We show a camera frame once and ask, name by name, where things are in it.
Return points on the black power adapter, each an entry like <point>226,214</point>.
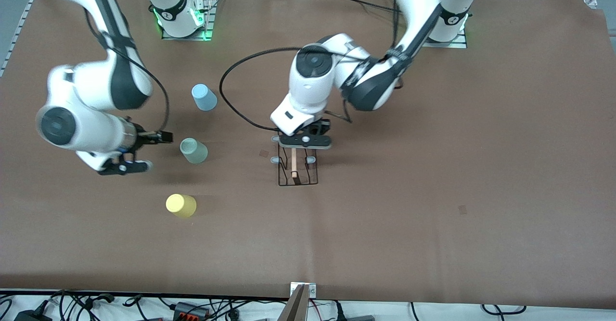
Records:
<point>31,316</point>

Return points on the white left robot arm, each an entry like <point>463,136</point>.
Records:
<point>313,85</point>

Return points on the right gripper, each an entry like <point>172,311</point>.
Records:
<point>143,138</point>

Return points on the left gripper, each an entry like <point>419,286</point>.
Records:
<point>318,128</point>

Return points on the pale green plastic cup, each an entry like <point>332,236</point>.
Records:
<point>193,151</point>

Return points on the brown paper table cover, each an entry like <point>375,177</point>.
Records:
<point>433,167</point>

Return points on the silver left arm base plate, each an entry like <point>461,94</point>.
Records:
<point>459,44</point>

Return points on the black box with orange connectors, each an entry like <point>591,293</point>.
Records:
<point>191,310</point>

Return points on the yellow plastic cup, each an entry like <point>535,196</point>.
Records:
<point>180,205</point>

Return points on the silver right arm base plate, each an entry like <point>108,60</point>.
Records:
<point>208,22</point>

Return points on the flat grey box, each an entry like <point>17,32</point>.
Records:
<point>360,318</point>

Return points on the grey metal camera pole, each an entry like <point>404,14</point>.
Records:
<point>294,309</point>

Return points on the silver metal bracket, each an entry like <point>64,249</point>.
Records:
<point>312,289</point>

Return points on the black plug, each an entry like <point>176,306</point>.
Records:
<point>339,312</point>

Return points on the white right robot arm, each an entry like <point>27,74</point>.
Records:
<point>86,85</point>

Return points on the silver aluminium rail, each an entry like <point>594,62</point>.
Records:
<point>14,37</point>

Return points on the light blue plastic cup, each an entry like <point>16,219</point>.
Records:
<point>204,98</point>

